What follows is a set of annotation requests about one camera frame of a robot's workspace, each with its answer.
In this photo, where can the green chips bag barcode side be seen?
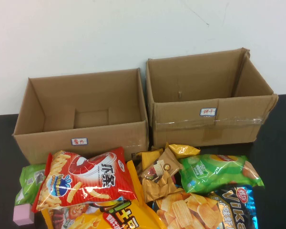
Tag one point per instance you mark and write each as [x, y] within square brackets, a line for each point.
[28, 181]

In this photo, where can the green potato chips bag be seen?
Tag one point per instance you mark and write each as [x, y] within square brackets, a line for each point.
[217, 171]

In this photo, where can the pink cube block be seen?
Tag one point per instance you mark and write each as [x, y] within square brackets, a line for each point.
[22, 214]

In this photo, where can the small golden brown snack packet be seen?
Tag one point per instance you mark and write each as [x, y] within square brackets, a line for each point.
[157, 190]

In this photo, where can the brown biscuit packet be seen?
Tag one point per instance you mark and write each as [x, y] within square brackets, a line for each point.
[165, 162]

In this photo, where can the blue black ridged chips bag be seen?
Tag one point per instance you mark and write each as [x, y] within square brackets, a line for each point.
[236, 207]

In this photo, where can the small yellow snack packet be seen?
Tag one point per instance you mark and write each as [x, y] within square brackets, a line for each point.
[149, 157]
[183, 149]

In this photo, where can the large yellow snack bag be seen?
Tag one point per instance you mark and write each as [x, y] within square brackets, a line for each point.
[124, 214]

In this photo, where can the cardboard box with open flaps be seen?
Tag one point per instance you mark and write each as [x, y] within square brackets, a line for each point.
[105, 143]

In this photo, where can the red prawn cracker bag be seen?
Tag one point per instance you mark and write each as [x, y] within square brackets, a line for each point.
[85, 176]

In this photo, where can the cardboard box with clear tape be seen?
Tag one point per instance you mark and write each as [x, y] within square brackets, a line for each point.
[181, 133]

